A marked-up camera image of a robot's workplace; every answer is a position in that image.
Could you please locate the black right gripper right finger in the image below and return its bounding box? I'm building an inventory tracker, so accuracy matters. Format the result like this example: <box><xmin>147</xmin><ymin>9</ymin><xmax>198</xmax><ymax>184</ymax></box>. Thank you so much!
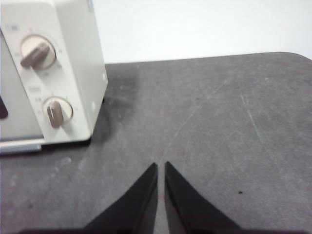
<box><xmin>164</xmin><ymin>161</ymin><xmax>244</xmax><ymax>234</ymax></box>

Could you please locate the cream toaster oven housing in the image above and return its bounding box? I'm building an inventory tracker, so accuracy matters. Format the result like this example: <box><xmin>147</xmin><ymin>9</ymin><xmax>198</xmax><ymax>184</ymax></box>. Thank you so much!
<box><xmin>0</xmin><ymin>0</ymin><xmax>109</xmax><ymax>156</ymax></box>

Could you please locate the silver oven crumb tray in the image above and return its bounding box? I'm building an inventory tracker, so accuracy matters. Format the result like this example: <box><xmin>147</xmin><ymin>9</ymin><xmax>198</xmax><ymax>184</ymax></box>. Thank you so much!
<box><xmin>0</xmin><ymin>142</ymin><xmax>42</xmax><ymax>156</ymax></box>

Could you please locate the beige temperature dial knob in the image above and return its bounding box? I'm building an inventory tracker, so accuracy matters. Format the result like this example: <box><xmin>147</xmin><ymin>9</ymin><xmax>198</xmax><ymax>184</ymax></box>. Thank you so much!
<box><xmin>20</xmin><ymin>35</ymin><xmax>57</xmax><ymax>69</ymax></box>

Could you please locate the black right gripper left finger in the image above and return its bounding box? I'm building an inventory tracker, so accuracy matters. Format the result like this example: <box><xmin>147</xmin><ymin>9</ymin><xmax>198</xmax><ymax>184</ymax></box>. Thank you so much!
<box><xmin>82</xmin><ymin>162</ymin><xmax>158</xmax><ymax>234</ymax></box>

